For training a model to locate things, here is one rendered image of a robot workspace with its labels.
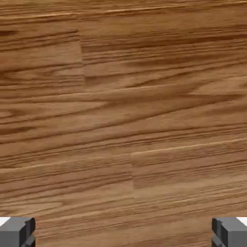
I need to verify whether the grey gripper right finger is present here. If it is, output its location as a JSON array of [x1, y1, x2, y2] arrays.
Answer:
[[211, 217, 247, 247]]

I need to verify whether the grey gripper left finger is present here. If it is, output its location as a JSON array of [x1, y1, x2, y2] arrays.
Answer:
[[0, 217, 36, 247]]

